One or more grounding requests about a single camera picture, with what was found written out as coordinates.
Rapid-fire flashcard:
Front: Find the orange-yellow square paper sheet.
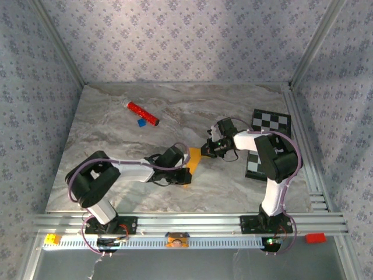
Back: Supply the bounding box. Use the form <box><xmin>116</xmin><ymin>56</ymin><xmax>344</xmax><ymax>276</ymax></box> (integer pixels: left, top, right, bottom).
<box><xmin>182</xmin><ymin>147</ymin><xmax>212</xmax><ymax>189</ymax></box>

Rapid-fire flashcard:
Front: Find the black and grey checkerboard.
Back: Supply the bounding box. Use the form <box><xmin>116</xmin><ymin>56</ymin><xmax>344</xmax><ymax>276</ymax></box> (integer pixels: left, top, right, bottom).
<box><xmin>244</xmin><ymin>108</ymin><xmax>293</xmax><ymax>182</ymax></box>

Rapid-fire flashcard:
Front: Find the orange cartoon face figure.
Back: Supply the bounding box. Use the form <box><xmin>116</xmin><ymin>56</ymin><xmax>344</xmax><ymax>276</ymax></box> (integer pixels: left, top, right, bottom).
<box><xmin>164</xmin><ymin>232</ymin><xmax>190</xmax><ymax>249</ymax></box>

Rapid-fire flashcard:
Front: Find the red glitter tube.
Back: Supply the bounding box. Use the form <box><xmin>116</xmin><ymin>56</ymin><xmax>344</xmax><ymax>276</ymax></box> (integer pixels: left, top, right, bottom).
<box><xmin>121</xmin><ymin>98</ymin><xmax>160</xmax><ymax>127</ymax></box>

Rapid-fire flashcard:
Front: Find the black round controller board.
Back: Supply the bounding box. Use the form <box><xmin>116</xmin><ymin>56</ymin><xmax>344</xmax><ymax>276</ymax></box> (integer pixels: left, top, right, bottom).
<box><xmin>96</xmin><ymin>236</ymin><xmax>131</xmax><ymax>255</ymax></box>
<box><xmin>261</xmin><ymin>236</ymin><xmax>283</xmax><ymax>254</ymax></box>

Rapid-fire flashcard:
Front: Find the red toy brick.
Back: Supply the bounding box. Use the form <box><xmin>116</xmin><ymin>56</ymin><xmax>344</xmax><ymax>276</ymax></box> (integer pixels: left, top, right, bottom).
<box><xmin>305</xmin><ymin>233</ymin><xmax>327</xmax><ymax>244</ymax></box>

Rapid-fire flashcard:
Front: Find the yellow toy brick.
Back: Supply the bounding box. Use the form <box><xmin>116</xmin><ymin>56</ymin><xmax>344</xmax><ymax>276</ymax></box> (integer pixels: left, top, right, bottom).
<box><xmin>44</xmin><ymin>233</ymin><xmax>62</xmax><ymax>245</ymax></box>

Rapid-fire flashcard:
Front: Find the wide aluminium mounting rail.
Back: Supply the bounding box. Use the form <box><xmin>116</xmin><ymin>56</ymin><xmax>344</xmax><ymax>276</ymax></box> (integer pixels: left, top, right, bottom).
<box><xmin>31</xmin><ymin>212</ymin><xmax>350</xmax><ymax>236</ymax></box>

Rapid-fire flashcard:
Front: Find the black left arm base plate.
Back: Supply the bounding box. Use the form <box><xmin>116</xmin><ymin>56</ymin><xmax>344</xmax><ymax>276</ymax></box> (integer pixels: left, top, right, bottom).
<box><xmin>84</xmin><ymin>215</ymin><xmax>138</xmax><ymax>236</ymax></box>

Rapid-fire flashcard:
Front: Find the white slotted cable duct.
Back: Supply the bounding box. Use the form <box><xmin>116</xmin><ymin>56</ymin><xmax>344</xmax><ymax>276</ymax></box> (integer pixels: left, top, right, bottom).
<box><xmin>43</xmin><ymin>235</ymin><xmax>265</xmax><ymax>250</ymax></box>

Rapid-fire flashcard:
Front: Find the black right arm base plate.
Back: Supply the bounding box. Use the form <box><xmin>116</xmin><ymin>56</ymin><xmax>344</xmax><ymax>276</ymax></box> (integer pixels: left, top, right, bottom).
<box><xmin>240</xmin><ymin>215</ymin><xmax>294</xmax><ymax>235</ymax></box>

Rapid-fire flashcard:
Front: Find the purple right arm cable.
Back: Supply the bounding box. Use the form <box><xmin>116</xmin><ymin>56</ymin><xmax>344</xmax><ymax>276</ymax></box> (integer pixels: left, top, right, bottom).
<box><xmin>231</xmin><ymin>117</ymin><xmax>303</xmax><ymax>256</ymax></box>

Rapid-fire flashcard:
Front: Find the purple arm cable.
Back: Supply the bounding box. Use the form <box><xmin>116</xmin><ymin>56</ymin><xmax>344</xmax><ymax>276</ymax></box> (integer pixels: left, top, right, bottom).
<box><xmin>68</xmin><ymin>141</ymin><xmax>191</xmax><ymax>257</ymax></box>
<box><xmin>231</xmin><ymin>117</ymin><xmax>303</xmax><ymax>256</ymax></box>

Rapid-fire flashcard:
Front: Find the narrow aluminium extrusion rail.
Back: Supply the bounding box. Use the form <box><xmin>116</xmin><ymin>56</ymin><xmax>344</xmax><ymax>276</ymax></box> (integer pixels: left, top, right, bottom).
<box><xmin>281</xmin><ymin>87</ymin><xmax>333</xmax><ymax>212</ymax></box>

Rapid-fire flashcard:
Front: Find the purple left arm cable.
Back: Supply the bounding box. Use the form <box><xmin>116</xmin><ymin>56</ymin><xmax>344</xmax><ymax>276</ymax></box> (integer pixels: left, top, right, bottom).
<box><xmin>68</xmin><ymin>141</ymin><xmax>191</xmax><ymax>257</ymax></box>

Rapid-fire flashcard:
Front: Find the aluminium frame post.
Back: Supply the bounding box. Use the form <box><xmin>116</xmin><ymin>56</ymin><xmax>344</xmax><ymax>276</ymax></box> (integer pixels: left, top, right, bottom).
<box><xmin>290</xmin><ymin>0</ymin><xmax>348</xmax><ymax>87</ymax></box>

